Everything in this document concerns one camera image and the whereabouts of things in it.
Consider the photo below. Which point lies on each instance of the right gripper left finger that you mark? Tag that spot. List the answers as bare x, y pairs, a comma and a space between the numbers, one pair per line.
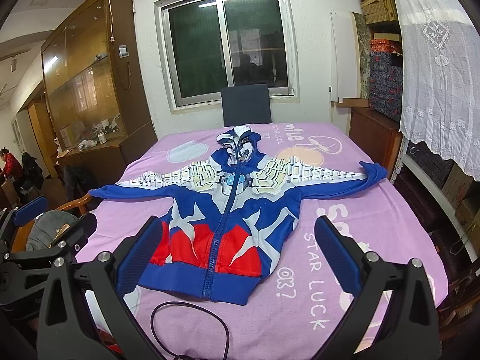
66, 327

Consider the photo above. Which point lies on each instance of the stack of cardboard boxes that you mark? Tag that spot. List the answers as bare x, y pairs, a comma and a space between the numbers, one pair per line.
379, 11

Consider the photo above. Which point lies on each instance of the wooden glass display cabinet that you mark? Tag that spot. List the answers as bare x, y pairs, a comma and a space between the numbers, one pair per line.
94, 89

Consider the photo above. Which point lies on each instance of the person in red jacket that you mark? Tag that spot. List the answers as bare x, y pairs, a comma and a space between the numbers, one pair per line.
12, 169

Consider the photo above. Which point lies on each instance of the white board against wall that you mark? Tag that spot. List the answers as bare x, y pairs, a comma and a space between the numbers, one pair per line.
345, 57

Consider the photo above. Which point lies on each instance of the low wooden side cabinet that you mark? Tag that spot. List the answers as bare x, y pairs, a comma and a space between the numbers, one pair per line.
377, 135

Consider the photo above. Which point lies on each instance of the white lace curtain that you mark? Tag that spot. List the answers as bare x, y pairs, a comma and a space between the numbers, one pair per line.
440, 104

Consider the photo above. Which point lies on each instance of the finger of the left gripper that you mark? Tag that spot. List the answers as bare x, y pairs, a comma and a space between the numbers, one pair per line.
30, 211

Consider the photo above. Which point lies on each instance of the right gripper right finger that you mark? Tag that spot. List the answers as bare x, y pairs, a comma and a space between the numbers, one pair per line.
409, 329

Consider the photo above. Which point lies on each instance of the dark patterned gift boxes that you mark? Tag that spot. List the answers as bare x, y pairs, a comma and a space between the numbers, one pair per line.
386, 78

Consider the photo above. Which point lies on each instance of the dark blue chair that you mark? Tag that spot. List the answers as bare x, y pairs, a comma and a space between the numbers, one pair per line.
246, 104

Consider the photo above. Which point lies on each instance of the blue red white hoodie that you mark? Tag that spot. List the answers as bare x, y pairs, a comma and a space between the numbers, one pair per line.
231, 214

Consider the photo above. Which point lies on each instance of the wooden armchair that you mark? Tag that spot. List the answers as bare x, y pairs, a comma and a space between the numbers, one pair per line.
44, 231

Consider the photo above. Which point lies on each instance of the sliding glass window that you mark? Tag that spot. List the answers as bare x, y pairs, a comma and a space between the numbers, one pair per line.
209, 45

